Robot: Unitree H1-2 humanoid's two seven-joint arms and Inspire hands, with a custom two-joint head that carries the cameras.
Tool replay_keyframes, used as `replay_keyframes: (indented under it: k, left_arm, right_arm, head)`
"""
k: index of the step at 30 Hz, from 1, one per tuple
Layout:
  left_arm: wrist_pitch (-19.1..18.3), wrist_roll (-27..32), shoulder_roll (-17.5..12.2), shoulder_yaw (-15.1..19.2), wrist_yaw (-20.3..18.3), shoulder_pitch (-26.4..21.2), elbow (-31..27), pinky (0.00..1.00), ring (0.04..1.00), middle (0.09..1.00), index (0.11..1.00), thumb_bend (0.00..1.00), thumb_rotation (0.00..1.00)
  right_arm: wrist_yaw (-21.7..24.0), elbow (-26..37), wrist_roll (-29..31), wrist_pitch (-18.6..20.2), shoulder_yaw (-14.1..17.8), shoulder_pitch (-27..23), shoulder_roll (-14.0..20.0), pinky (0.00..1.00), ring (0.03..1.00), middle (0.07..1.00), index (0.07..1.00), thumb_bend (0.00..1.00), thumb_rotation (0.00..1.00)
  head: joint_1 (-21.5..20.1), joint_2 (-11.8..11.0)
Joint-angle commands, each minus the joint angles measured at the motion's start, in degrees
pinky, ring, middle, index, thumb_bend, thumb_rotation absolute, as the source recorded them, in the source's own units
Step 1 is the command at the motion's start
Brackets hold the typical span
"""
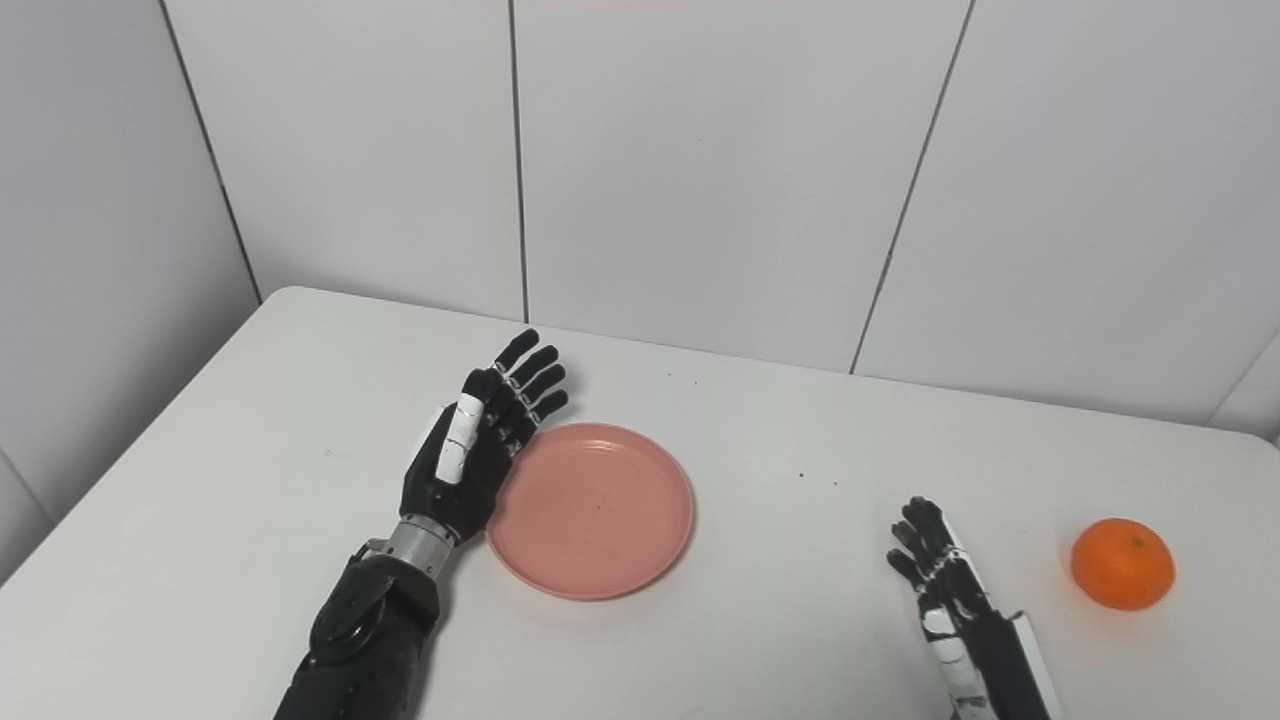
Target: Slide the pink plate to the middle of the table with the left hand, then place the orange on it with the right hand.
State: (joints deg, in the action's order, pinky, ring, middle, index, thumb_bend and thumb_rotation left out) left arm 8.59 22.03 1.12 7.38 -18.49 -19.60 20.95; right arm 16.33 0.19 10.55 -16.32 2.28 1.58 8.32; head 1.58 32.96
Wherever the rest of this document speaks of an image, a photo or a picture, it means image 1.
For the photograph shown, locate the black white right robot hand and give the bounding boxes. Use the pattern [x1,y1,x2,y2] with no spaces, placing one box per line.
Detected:
[886,497,1063,720]

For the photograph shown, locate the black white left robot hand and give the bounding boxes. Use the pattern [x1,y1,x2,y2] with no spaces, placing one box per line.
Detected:
[399,328,570,547]

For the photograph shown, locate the pink round plate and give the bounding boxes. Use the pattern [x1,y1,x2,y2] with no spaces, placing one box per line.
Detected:
[485,423,696,602]

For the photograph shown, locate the orange fruit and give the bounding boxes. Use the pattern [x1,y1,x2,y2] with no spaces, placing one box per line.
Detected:
[1070,517,1176,612]

